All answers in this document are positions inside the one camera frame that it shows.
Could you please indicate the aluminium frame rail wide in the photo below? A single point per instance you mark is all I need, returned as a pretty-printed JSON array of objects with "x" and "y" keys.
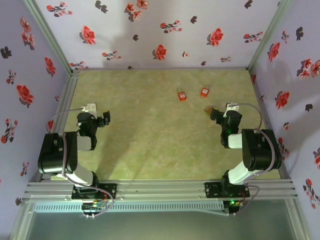
[{"x": 160, "y": 190}]

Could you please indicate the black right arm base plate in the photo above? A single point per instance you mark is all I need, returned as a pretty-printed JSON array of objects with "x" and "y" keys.
[{"x": 212, "y": 190}]

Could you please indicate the thin aluminium frame rail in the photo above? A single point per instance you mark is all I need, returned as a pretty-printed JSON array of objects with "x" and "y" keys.
[{"x": 160, "y": 68}]

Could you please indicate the small brown clear box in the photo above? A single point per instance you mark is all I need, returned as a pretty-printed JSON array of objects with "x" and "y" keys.
[{"x": 208, "y": 110}]

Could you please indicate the red padlock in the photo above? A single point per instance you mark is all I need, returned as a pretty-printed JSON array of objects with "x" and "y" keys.
[
  {"x": 204, "y": 92},
  {"x": 182, "y": 96}
]

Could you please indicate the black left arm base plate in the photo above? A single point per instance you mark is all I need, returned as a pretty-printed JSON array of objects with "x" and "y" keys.
[{"x": 111, "y": 191}]

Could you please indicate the aluminium frame post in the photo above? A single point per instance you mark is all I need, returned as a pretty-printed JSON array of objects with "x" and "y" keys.
[
  {"x": 267, "y": 37},
  {"x": 51, "y": 37},
  {"x": 21, "y": 222},
  {"x": 298, "y": 222}
]

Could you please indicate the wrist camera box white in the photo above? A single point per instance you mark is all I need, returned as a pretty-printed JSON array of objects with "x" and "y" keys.
[
  {"x": 232, "y": 107},
  {"x": 90, "y": 107}
]

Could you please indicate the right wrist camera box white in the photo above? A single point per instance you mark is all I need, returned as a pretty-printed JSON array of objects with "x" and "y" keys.
[{"x": 232, "y": 107}]

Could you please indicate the aluminium side frame rail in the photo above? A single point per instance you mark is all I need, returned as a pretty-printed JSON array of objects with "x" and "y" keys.
[
  {"x": 257, "y": 92},
  {"x": 68, "y": 92}
]

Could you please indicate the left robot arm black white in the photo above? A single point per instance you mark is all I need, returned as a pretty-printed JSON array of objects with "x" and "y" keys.
[{"x": 55, "y": 155}]

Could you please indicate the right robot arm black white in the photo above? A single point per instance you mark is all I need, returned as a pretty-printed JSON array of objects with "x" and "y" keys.
[{"x": 260, "y": 150}]

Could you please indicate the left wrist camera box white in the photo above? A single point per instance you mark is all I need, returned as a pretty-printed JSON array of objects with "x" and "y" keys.
[{"x": 90, "y": 107}]

